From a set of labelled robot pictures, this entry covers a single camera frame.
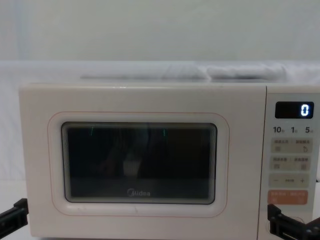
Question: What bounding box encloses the oven control panel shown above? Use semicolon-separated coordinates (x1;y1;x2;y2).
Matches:
265;86;320;240

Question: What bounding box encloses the cream microwave oven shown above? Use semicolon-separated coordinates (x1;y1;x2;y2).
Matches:
18;74;320;240

